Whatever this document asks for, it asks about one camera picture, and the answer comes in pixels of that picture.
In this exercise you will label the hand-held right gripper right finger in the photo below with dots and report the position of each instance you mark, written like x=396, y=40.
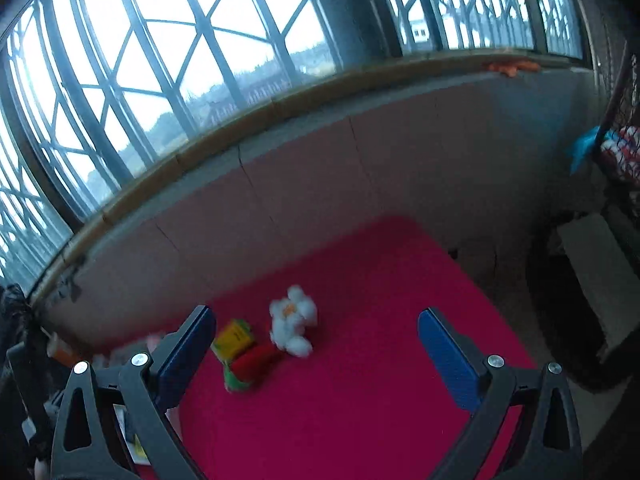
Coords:
x=445, y=355

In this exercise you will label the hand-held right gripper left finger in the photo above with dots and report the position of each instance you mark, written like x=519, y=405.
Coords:
x=187, y=345

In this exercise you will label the yellow carton box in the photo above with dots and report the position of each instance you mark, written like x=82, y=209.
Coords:
x=232, y=340

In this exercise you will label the orange drink cup with straw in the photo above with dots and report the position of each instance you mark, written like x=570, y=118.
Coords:
x=65, y=352

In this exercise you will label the red and green packet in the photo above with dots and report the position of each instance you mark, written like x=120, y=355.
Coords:
x=247, y=365

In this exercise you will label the red felt table cover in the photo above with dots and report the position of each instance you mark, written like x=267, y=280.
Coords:
x=360, y=360

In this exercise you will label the black plastic bag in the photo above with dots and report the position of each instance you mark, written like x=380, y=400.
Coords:
x=15, y=315

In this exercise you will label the white plush toy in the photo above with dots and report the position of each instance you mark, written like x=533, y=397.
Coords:
x=292, y=320

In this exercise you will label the dark round stool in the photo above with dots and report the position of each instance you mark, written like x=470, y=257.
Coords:
x=550, y=320

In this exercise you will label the white board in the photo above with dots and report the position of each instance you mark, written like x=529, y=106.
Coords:
x=600, y=270

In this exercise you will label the wooden window ledge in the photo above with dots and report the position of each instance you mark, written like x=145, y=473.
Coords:
x=225, y=125

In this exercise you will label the blue plastic bag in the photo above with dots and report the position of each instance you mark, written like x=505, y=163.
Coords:
x=585, y=147

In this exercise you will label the orange item on ledge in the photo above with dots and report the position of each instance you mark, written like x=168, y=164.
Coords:
x=512, y=67

